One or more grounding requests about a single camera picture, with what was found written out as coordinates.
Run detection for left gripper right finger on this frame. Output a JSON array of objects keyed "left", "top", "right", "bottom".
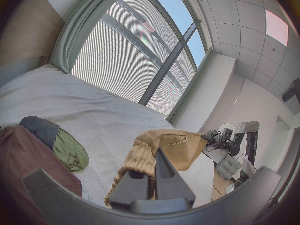
[{"left": 153, "top": 147, "right": 196, "bottom": 208}]

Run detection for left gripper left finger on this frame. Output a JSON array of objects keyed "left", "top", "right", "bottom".
[{"left": 109, "top": 170, "right": 151, "bottom": 209}]

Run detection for tan shorts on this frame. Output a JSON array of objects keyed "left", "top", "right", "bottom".
[{"left": 104, "top": 129, "right": 207, "bottom": 208}]

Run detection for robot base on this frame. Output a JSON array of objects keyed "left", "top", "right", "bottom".
[{"left": 214, "top": 149, "right": 257, "bottom": 194}]

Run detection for bed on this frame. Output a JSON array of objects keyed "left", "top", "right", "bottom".
[{"left": 0, "top": 0, "right": 215, "bottom": 208}]

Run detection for round mirror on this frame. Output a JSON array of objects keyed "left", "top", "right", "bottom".
[{"left": 217, "top": 123, "right": 237, "bottom": 135}]

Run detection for green garment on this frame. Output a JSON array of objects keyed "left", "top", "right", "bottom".
[{"left": 53, "top": 128, "right": 90, "bottom": 171}]

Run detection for black garment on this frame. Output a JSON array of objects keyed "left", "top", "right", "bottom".
[{"left": 20, "top": 115, "right": 60, "bottom": 150}]

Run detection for brown shorts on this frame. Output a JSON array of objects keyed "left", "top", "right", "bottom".
[{"left": 0, "top": 125, "right": 82, "bottom": 210}]

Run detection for window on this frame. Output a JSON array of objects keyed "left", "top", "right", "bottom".
[{"left": 70, "top": 0, "right": 214, "bottom": 124}]

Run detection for ceiling light panel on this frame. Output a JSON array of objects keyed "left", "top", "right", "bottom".
[{"left": 265, "top": 8, "right": 289, "bottom": 47}]

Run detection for grey-green curtain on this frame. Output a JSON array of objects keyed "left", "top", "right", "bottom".
[{"left": 52, "top": 0, "right": 139, "bottom": 74}]

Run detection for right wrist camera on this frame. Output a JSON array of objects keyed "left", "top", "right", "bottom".
[{"left": 222, "top": 127, "right": 233, "bottom": 142}]

